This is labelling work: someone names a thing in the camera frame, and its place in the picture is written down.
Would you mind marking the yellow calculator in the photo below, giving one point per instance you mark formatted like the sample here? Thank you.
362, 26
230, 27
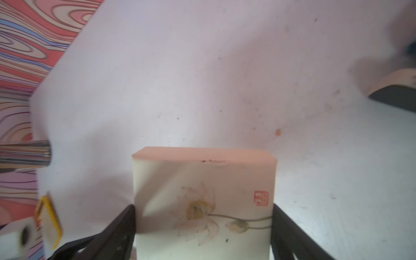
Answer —
49, 222

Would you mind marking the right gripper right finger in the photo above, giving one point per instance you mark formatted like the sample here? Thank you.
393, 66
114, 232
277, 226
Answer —
290, 242

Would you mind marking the metal pen cup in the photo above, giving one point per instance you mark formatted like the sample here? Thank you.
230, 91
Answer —
23, 156

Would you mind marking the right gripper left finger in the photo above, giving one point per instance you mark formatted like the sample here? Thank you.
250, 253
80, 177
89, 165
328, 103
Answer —
114, 243

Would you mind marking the grey stapler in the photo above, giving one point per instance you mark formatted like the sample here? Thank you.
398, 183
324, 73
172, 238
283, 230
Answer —
398, 89

